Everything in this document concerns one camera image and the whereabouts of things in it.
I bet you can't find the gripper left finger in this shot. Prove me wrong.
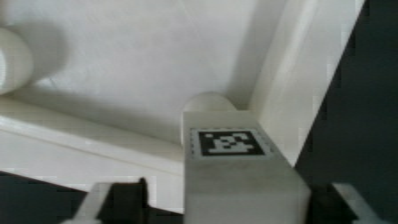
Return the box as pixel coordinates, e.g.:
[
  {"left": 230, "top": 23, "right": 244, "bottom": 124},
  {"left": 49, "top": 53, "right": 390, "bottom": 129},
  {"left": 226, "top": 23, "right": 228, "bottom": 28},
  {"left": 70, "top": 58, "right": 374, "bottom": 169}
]
[{"left": 61, "top": 178, "right": 150, "bottom": 224}]

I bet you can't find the white table leg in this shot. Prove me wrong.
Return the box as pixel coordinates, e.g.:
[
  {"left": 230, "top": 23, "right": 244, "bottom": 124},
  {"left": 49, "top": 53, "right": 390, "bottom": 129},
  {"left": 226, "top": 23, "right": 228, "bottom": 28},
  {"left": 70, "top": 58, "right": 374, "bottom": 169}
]
[{"left": 182, "top": 93, "right": 312, "bottom": 224}]

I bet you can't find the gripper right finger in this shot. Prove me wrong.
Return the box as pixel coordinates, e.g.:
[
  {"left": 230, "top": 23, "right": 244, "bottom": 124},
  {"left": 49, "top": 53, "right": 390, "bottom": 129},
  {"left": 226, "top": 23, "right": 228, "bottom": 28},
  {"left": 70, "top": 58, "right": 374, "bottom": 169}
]
[{"left": 308, "top": 183, "right": 386, "bottom": 224}]

